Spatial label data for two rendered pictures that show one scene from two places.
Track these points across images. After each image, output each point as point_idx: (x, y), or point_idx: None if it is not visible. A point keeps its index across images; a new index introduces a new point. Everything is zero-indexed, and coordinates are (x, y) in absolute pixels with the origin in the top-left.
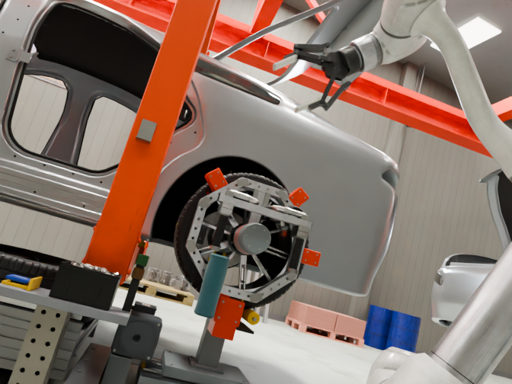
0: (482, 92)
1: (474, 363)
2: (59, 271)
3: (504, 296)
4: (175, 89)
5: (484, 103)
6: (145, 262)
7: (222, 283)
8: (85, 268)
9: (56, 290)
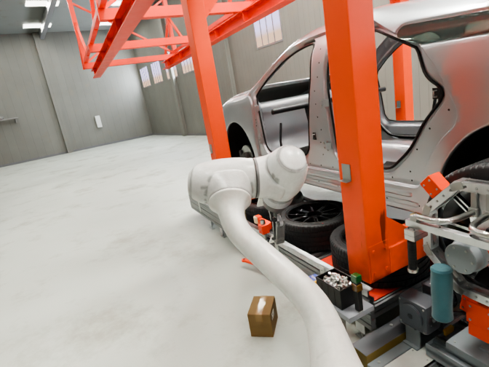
0: (274, 282)
1: None
2: (316, 282)
3: None
4: (351, 132)
5: (284, 293)
6: (355, 281)
7: (444, 295)
8: (324, 282)
9: None
